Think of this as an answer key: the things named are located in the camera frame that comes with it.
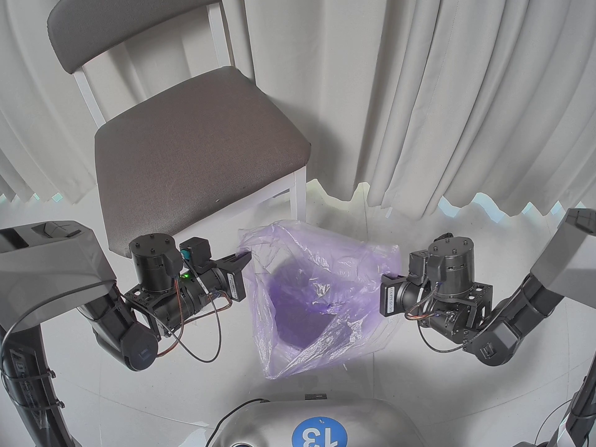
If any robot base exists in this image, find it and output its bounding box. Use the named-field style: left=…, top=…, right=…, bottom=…
left=186, top=391, right=422, bottom=447

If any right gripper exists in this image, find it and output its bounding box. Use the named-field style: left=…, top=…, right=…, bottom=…
left=379, top=274, right=438, bottom=329

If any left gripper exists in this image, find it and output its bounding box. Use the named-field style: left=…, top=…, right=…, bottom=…
left=156, top=251, right=252, bottom=330

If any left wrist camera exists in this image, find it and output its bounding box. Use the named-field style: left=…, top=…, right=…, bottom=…
left=179, top=237, right=212, bottom=271

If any black cable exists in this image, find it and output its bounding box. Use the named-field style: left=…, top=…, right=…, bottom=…
left=417, top=326, right=473, bottom=355
left=207, top=398, right=268, bottom=447
left=170, top=291, right=233, bottom=363

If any purple plastic bag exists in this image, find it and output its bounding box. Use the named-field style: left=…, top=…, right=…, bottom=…
left=237, top=219, right=403, bottom=381

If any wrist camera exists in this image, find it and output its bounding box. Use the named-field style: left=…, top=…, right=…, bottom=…
left=409, top=250, right=436, bottom=280
left=179, top=237, right=212, bottom=271

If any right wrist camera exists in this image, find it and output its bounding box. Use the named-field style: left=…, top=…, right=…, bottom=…
left=409, top=250, right=436, bottom=280

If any white chair with grey cushions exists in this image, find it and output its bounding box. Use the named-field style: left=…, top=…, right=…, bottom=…
left=47, top=0, right=312, bottom=256

